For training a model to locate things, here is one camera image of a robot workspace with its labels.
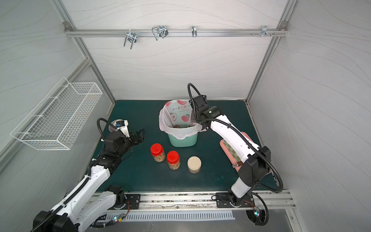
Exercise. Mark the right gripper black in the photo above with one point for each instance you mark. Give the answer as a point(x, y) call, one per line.
point(198, 114)

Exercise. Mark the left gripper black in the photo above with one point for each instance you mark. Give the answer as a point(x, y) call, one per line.
point(132, 137)

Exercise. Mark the beige lid glass peanut jar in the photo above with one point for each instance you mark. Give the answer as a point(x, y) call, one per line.
point(194, 164)

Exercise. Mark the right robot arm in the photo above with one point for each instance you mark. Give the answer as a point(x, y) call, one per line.
point(242, 189)

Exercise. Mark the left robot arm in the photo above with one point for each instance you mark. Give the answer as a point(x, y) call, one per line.
point(72, 214)

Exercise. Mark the red lid peanut jar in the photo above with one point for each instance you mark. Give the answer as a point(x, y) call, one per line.
point(173, 160)
point(157, 152)

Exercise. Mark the grey bowl with buns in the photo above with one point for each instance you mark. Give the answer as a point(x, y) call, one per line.
point(114, 122)

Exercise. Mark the pink tray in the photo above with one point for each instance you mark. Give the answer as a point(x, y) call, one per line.
point(253, 169)

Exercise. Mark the green checkered cloth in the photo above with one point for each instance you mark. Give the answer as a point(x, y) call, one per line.
point(231, 153)

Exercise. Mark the white vent strip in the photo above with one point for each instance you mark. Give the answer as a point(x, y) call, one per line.
point(179, 216)

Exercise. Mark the metal hook clamp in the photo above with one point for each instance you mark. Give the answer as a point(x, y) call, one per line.
point(159, 32)

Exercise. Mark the metal u-bolt clamp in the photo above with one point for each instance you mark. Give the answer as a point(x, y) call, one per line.
point(131, 38)

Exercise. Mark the aluminium crossbar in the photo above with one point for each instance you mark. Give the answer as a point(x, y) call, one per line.
point(180, 33)

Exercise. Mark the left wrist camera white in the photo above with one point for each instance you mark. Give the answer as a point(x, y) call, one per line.
point(122, 126)

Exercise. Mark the white wire basket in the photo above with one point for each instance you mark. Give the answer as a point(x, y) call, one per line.
point(56, 121)

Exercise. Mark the small metal ring clamp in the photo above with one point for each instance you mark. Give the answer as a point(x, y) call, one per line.
point(194, 31)

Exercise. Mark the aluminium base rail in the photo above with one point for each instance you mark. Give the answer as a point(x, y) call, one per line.
point(186, 201)

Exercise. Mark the metal bracket clamp right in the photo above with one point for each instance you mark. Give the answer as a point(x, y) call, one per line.
point(264, 33)

